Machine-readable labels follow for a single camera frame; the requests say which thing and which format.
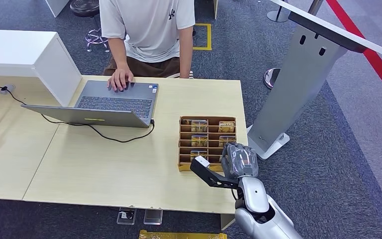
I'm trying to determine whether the person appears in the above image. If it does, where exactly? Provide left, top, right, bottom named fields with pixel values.
left=98, top=0, right=195, bottom=92

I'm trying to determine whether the chrome stanchion post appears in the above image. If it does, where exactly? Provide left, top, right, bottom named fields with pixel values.
left=263, top=0, right=323, bottom=90
left=267, top=0, right=290, bottom=23

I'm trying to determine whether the person's right hand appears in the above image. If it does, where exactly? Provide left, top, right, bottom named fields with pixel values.
left=107, top=67, right=135, bottom=92

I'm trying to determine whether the yellow plastic bag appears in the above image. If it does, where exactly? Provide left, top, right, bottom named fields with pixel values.
left=139, top=230, right=228, bottom=239

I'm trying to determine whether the grey kiosk stand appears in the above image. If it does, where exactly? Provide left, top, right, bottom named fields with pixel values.
left=247, top=0, right=382, bottom=161

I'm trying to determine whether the wooden card holder box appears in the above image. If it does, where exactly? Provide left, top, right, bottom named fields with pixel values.
left=178, top=115, right=237, bottom=173

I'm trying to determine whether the white counter block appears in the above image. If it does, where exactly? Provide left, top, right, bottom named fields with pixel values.
left=0, top=29, right=83, bottom=107

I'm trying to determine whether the black round stool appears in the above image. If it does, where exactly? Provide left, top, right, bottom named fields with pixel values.
left=70, top=0, right=111, bottom=53

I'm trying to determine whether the grey laptop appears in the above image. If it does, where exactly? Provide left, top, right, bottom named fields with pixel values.
left=21, top=80, right=159, bottom=128

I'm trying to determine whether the black power cable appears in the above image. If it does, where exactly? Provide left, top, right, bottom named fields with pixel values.
left=0, top=84, right=155, bottom=143

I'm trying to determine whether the white cabinet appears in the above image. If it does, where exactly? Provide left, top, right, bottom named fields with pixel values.
left=45, top=0, right=70, bottom=18

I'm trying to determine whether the floor socket box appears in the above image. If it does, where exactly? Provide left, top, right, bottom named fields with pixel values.
left=144, top=209, right=163, bottom=226
left=116, top=208, right=137, bottom=226

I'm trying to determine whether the white desk leg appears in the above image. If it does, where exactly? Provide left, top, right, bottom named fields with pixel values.
left=220, top=214, right=236, bottom=231

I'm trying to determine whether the hotel key card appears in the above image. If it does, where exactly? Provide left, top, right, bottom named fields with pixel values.
left=191, top=135, right=208, bottom=147
left=190, top=150, right=208, bottom=162
left=218, top=135, right=237, bottom=148
left=191, top=119, right=208, bottom=133
left=218, top=121, right=235, bottom=133

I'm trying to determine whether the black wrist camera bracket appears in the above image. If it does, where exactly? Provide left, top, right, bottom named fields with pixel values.
left=190, top=155, right=241, bottom=190

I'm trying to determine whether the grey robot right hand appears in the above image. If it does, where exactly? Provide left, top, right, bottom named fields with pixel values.
left=220, top=142, right=260, bottom=180

